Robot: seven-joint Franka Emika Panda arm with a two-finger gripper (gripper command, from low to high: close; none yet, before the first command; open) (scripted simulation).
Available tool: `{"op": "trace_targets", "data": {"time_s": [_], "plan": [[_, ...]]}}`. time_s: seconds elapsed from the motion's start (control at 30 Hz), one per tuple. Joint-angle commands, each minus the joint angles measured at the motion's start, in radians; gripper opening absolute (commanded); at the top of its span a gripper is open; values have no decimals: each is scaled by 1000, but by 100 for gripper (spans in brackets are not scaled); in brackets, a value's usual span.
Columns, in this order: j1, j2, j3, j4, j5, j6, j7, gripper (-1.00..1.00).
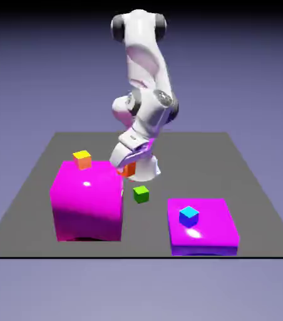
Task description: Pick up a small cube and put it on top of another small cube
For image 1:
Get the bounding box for flat magenta box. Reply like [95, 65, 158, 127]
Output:
[167, 198, 240, 257]

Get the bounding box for small blue cube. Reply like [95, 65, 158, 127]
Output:
[178, 206, 200, 229]

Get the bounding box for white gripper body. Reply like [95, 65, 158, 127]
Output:
[109, 142, 155, 169]

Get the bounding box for small green cube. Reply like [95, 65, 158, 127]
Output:
[133, 185, 150, 204]

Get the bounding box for large magenta box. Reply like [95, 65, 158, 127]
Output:
[49, 160, 124, 243]

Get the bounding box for small orange cube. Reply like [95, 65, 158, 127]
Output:
[116, 162, 136, 177]

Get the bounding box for small yellow cube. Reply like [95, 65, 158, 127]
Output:
[72, 150, 93, 171]

